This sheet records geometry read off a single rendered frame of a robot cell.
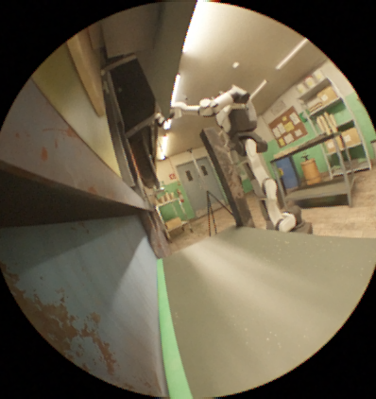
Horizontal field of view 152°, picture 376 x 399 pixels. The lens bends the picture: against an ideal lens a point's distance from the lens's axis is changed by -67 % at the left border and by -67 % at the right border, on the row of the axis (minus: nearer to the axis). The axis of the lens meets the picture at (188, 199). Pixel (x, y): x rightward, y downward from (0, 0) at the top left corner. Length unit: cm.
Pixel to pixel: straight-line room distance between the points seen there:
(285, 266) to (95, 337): 19
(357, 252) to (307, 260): 5
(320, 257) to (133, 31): 34
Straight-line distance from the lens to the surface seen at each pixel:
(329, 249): 16
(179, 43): 21
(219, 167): 29
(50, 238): 15
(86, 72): 21
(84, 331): 15
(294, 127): 450
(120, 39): 25
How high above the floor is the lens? 77
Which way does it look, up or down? level
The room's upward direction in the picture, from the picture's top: 22 degrees counter-clockwise
